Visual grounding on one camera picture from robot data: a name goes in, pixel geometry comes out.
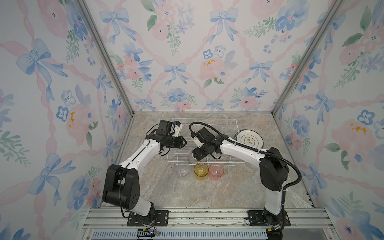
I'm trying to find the right aluminium corner post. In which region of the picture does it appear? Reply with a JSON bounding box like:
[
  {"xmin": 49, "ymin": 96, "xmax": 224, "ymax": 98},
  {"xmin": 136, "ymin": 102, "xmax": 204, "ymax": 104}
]
[{"xmin": 271, "ymin": 0, "xmax": 346, "ymax": 116}]

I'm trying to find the clear glass cup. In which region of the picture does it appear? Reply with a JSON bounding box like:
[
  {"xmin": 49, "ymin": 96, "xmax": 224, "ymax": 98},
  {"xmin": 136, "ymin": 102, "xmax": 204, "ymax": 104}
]
[{"xmin": 176, "ymin": 165, "xmax": 191, "ymax": 179}]

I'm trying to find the pink glass cup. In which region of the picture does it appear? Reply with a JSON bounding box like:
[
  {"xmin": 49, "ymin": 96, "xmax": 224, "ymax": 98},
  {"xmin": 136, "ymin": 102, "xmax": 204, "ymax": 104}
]
[{"xmin": 209, "ymin": 164, "xmax": 225, "ymax": 180}]

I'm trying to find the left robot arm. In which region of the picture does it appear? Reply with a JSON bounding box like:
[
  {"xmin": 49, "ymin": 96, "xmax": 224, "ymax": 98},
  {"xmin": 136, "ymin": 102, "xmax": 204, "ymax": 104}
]
[{"xmin": 102, "ymin": 120, "xmax": 187, "ymax": 226}]

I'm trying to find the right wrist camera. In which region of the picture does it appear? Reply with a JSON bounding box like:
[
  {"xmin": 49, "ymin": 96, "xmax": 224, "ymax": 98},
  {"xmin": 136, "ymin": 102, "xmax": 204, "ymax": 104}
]
[{"xmin": 191, "ymin": 133, "xmax": 205, "ymax": 148}]

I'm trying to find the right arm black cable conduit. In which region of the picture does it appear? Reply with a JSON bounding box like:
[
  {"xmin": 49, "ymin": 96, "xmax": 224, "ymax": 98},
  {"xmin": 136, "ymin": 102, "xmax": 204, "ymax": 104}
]
[{"xmin": 188, "ymin": 121, "xmax": 303, "ymax": 193}]

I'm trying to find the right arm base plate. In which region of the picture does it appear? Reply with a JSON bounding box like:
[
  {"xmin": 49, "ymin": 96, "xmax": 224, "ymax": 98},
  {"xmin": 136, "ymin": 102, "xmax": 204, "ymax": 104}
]
[{"xmin": 246, "ymin": 210, "xmax": 291, "ymax": 228}]

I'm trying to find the aluminium corner post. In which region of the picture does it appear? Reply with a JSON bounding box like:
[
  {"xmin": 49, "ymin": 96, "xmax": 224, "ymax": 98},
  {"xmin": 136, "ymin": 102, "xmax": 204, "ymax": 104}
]
[
  {"xmin": 271, "ymin": 0, "xmax": 346, "ymax": 116},
  {"xmin": 73, "ymin": 0, "xmax": 134, "ymax": 116}
]

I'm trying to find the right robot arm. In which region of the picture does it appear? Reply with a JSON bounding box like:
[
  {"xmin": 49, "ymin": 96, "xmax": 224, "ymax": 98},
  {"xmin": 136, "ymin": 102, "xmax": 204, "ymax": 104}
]
[{"xmin": 191, "ymin": 127, "xmax": 289, "ymax": 226}]

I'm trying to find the yellow glass cup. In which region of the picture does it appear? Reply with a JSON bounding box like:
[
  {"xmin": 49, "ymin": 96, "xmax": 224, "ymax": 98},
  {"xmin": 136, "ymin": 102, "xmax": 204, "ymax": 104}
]
[{"xmin": 194, "ymin": 163, "xmax": 209, "ymax": 180}]

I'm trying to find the aluminium rail frame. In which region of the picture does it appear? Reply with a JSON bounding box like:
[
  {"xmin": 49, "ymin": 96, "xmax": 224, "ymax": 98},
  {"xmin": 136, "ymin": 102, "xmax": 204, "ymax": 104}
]
[{"xmin": 78, "ymin": 205, "xmax": 340, "ymax": 240}]

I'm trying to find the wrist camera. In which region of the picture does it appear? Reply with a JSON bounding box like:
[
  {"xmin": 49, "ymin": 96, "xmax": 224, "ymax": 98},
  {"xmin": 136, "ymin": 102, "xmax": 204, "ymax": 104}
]
[
  {"xmin": 173, "ymin": 121, "xmax": 183, "ymax": 138},
  {"xmin": 191, "ymin": 133, "xmax": 205, "ymax": 148}
]

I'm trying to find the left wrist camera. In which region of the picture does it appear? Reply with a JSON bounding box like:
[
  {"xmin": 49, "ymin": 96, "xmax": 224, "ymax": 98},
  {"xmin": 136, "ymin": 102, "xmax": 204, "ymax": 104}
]
[{"xmin": 173, "ymin": 121, "xmax": 183, "ymax": 138}]

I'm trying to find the white wire dish rack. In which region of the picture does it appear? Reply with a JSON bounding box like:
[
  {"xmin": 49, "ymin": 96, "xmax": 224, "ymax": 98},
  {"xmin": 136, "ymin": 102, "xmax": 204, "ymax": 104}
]
[{"xmin": 167, "ymin": 118, "xmax": 245, "ymax": 166}]

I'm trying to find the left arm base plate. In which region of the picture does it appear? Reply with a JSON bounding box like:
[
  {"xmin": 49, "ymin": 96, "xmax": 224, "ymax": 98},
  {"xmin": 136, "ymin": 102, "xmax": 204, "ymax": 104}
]
[{"xmin": 127, "ymin": 210, "xmax": 170, "ymax": 227}]

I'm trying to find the left aluminium corner post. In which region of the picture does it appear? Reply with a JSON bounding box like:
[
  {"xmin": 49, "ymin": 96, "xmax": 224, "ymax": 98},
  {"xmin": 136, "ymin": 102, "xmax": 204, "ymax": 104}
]
[{"xmin": 73, "ymin": 0, "xmax": 134, "ymax": 116}]

